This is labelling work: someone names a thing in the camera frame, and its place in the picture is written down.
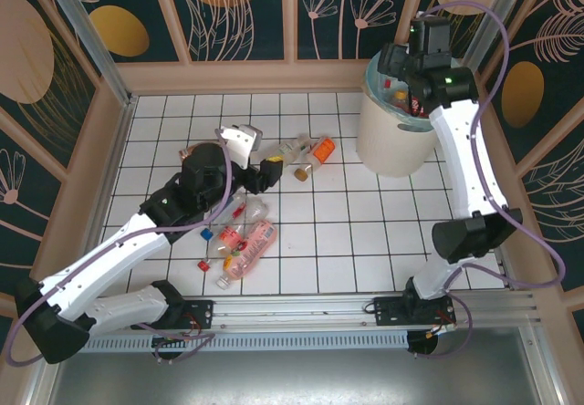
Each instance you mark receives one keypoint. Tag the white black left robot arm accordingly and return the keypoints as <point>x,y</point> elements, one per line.
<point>114,259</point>

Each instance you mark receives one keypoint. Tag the clear bottle green white label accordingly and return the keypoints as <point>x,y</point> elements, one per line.
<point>292,149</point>

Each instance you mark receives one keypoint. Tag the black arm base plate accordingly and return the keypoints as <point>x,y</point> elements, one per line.
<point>388,311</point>
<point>203,309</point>

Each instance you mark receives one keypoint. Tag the copper brown label bottle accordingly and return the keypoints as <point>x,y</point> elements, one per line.
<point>186,153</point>

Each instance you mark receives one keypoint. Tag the white plastic bin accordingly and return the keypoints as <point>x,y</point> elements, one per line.
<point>392,145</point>

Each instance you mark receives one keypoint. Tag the clear bottle pink red label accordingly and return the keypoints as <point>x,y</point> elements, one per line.
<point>230,237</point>

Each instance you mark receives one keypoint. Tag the crushed clear bottle blue cap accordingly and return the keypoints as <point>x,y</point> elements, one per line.
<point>255,209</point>

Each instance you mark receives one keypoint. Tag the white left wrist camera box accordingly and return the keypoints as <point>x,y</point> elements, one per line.
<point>239,142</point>

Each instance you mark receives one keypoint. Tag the clear bottle orange label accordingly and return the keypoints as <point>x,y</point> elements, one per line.
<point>321,149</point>

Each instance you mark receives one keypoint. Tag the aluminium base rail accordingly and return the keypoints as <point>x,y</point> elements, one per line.
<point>296,307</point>

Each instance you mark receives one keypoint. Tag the pink drink bottle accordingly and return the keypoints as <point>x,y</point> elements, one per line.
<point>253,245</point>

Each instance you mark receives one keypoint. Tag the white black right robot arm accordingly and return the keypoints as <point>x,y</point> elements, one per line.
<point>465,163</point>

